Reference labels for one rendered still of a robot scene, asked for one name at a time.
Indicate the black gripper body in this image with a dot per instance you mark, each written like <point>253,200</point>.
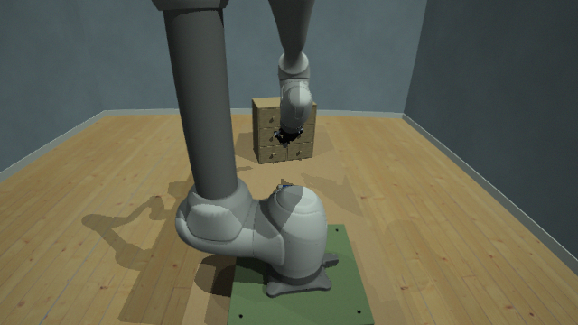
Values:
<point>284,133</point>

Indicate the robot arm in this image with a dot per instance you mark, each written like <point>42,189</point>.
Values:
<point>288,231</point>

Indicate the dark brown wooden chest of drawers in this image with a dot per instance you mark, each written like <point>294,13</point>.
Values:
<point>269,102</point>

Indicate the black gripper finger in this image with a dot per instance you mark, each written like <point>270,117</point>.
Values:
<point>291,138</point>
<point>280,139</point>

